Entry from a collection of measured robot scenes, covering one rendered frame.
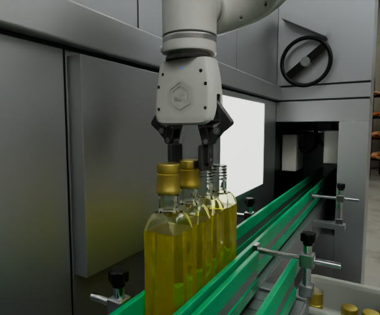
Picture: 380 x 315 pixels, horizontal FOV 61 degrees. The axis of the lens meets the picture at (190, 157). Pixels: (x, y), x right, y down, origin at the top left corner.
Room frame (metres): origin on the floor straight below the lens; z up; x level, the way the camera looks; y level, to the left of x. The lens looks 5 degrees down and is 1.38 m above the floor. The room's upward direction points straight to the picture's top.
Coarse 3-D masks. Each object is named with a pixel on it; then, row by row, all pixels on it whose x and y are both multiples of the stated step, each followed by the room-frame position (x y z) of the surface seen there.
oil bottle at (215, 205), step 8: (200, 200) 0.55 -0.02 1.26; (208, 200) 0.54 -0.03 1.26; (216, 200) 0.55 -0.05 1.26; (208, 208) 0.53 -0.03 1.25; (216, 208) 0.54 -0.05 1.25; (216, 216) 0.54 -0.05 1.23; (216, 224) 0.54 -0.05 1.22; (216, 232) 0.54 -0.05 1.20; (216, 240) 0.54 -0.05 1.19; (216, 248) 0.54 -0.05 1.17; (216, 256) 0.54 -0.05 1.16; (216, 264) 0.54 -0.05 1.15; (216, 272) 0.54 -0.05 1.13
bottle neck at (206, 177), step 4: (212, 168) 0.56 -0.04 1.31; (200, 172) 0.55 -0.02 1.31; (204, 172) 0.55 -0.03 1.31; (208, 172) 0.55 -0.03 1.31; (212, 172) 0.56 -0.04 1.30; (200, 176) 0.55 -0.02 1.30; (204, 176) 0.55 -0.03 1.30; (208, 176) 0.55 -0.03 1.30; (212, 176) 0.56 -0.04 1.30; (200, 180) 0.55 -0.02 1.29; (204, 180) 0.55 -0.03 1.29; (208, 180) 0.55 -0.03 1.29; (212, 180) 0.56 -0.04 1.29; (204, 184) 0.55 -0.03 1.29; (208, 184) 0.55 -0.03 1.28; (212, 184) 0.56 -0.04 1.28; (200, 188) 0.55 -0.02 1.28; (204, 188) 0.55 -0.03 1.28; (208, 188) 0.55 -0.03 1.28; (212, 188) 0.56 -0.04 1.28; (200, 192) 0.55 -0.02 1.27; (204, 192) 0.55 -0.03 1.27; (208, 192) 0.55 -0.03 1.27; (212, 192) 0.56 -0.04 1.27; (204, 196) 0.55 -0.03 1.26; (208, 196) 0.55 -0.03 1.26
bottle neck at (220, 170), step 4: (216, 164) 0.62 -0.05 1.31; (220, 164) 0.62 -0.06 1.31; (224, 164) 0.62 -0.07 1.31; (216, 168) 0.60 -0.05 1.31; (220, 168) 0.60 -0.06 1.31; (224, 168) 0.60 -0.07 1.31; (216, 172) 0.60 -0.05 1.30; (220, 172) 0.60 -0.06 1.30; (224, 172) 0.60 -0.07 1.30; (216, 176) 0.60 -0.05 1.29; (220, 176) 0.60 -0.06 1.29; (224, 176) 0.60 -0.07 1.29; (216, 180) 0.60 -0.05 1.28; (220, 180) 0.60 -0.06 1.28; (224, 180) 0.60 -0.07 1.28; (216, 184) 0.60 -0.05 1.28; (220, 184) 0.60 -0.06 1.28; (224, 184) 0.60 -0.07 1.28; (216, 188) 0.60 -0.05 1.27; (220, 188) 0.60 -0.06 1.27; (224, 188) 0.60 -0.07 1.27
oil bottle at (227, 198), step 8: (216, 192) 0.60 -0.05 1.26; (224, 192) 0.60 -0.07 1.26; (224, 200) 0.58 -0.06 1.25; (232, 200) 0.60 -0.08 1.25; (224, 208) 0.58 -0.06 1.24; (232, 208) 0.60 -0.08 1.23; (224, 216) 0.58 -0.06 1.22; (232, 216) 0.60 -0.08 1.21; (224, 224) 0.58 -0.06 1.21; (232, 224) 0.60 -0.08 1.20; (224, 232) 0.58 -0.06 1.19; (232, 232) 0.60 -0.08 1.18; (224, 240) 0.58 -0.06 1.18; (232, 240) 0.60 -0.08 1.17; (224, 248) 0.58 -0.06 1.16; (232, 248) 0.60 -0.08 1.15; (224, 256) 0.58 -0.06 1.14; (232, 256) 0.60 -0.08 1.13; (224, 264) 0.58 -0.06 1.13
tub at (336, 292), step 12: (312, 276) 0.78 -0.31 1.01; (324, 276) 0.78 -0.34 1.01; (324, 288) 0.77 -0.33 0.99; (336, 288) 0.76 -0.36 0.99; (348, 288) 0.74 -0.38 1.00; (360, 288) 0.73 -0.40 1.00; (372, 288) 0.72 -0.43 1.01; (324, 300) 0.77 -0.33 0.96; (336, 300) 0.75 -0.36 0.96; (348, 300) 0.74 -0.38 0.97; (360, 300) 0.73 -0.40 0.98; (372, 300) 0.72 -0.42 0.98; (312, 312) 0.63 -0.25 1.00; (324, 312) 0.62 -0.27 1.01; (336, 312) 0.74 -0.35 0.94; (360, 312) 0.72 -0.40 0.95
